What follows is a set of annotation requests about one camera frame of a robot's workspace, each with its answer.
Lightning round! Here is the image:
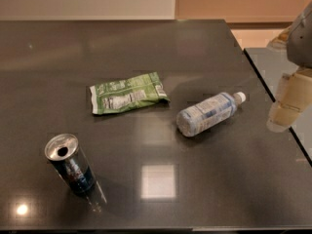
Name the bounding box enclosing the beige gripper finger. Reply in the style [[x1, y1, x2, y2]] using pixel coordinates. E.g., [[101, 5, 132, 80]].
[[267, 27, 291, 50], [267, 71, 312, 133]]

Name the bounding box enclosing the clear blue-label plastic bottle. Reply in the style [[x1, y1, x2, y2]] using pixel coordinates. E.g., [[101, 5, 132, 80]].
[[176, 92, 246, 137]]

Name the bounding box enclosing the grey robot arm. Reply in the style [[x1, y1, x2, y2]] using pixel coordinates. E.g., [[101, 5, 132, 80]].
[[267, 2, 312, 133]]

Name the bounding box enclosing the grey side table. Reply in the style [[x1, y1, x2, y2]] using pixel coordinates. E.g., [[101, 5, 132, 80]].
[[244, 48, 312, 162]]

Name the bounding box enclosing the green snack bag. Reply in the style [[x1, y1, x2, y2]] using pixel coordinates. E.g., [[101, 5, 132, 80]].
[[90, 72, 170, 115]]

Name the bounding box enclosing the dark blue drink can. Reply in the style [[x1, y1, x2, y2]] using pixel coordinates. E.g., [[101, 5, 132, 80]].
[[44, 134, 96, 194]]

